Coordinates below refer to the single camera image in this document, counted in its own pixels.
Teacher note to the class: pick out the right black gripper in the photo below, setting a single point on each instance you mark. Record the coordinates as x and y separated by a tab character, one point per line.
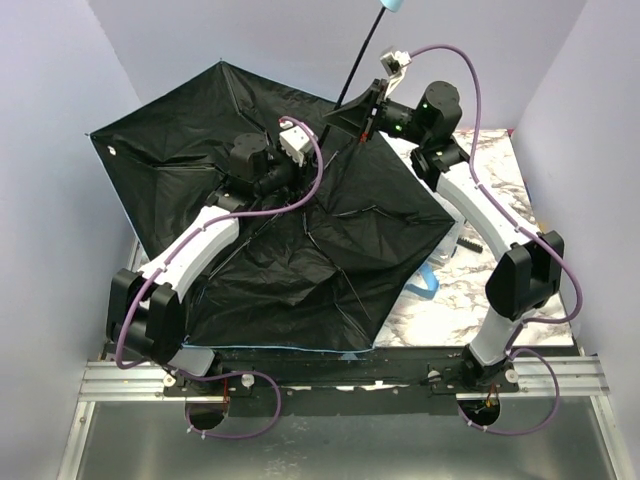
373	111

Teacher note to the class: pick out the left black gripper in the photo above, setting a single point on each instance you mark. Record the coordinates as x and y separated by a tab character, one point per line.
304	173

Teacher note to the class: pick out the blue umbrella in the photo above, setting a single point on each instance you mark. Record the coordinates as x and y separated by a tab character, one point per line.
323	277

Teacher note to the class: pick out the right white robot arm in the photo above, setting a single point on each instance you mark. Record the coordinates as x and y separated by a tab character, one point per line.
527	273

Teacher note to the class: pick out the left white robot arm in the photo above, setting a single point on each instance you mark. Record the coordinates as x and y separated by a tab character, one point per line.
147	316

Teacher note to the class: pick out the black comb piece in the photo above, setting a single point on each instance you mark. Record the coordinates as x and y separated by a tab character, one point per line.
469	244

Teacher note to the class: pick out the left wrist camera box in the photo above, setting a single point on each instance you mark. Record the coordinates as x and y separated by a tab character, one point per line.
296	143

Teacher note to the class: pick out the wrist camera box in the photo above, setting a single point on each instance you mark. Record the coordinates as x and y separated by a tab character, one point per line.
296	143
395	63

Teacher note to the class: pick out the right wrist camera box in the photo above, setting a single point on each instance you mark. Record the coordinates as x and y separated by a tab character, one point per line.
395	63

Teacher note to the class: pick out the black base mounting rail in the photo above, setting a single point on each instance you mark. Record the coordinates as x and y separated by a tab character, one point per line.
388	380

